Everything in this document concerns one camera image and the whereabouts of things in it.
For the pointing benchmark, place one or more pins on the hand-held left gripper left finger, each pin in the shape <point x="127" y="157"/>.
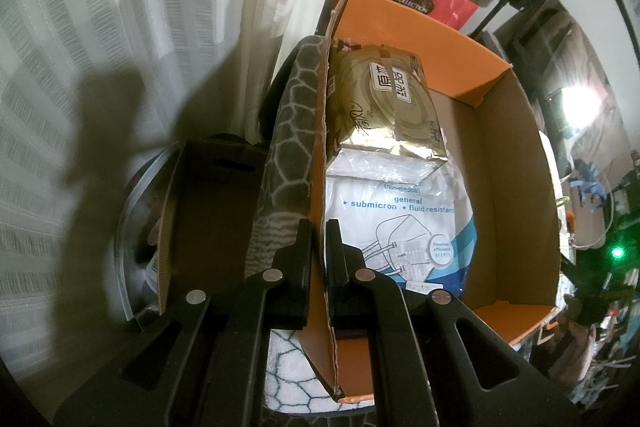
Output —
<point x="300" y="267"/>

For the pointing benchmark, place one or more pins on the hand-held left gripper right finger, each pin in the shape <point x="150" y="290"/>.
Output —
<point x="337" y="267"/>

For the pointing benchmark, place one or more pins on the blue white face mask pack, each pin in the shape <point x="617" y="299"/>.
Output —
<point x="400" y="217"/>

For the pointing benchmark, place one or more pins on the orange cardboard box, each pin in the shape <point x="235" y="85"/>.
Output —
<point x="510" y="207"/>

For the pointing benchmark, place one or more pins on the gold tissue pack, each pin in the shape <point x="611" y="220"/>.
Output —
<point x="380" y="107"/>

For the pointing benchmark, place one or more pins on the brown cardboard box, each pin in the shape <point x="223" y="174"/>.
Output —
<point x="210" y="217"/>

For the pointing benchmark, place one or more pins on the blue toy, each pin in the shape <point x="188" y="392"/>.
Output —
<point x="595" y="182"/>

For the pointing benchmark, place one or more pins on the grey white patterned blanket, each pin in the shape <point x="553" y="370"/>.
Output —
<point x="290" y="132"/>

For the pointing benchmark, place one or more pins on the bright small lamp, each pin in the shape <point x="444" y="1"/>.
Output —
<point x="580" y="101"/>

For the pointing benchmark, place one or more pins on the brown sofa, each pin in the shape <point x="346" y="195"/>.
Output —
<point x="575" y="52"/>

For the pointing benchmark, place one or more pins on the white striped curtain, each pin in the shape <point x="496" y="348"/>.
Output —
<point x="100" y="32"/>

